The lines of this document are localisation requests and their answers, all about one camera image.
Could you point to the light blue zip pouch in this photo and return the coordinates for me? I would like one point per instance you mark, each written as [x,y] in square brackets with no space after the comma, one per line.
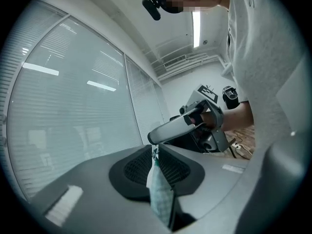
[159,196]

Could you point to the person's right forearm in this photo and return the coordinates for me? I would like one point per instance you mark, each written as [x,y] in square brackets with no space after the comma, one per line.
[236,117]

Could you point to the long ceiling light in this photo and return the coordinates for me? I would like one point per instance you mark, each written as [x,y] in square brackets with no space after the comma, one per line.
[196,29]

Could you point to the black helmet with visor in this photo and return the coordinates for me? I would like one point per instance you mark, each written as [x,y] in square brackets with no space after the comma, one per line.
[230,97]

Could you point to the black head-mounted camera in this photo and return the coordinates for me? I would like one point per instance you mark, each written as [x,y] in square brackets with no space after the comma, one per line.
[152,8]

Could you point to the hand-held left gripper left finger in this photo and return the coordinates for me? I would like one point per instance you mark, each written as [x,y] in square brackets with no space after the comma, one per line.
[85,203]

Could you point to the white air vent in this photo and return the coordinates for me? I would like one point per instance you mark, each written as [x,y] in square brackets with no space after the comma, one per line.
[175,62]

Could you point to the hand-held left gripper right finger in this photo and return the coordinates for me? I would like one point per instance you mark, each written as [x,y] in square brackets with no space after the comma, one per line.
[214,177]

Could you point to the person's right hand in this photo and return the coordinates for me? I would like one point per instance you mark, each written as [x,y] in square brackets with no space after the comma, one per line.
[204,119]

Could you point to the white power strip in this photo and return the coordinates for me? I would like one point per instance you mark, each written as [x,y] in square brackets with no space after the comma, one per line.
[237,146]

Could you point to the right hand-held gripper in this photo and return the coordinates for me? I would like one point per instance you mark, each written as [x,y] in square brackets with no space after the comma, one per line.
[202,94]

